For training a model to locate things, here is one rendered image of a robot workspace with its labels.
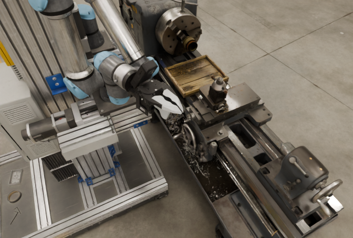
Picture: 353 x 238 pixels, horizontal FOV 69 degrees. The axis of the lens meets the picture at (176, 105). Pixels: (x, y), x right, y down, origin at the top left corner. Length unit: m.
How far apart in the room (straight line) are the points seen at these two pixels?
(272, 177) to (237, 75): 2.05
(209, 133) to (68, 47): 0.87
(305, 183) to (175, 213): 1.25
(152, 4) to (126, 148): 1.18
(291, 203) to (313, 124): 1.74
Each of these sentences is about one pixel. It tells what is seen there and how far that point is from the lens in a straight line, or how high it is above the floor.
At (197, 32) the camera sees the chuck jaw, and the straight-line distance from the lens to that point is 1.89.
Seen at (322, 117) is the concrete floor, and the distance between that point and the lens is 3.12.
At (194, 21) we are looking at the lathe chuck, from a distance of 1.88.
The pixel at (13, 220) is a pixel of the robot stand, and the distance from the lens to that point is 2.30.
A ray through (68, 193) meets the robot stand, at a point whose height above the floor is 0.21.
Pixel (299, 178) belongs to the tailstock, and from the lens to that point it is 1.25.
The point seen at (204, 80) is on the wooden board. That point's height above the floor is 0.89.
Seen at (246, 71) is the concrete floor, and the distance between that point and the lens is 3.36.
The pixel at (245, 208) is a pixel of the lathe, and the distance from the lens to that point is 1.68.
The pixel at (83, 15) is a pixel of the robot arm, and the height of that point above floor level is 1.38.
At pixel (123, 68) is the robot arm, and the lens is 0.81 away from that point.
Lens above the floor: 2.11
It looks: 48 degrees down
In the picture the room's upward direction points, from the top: straight up
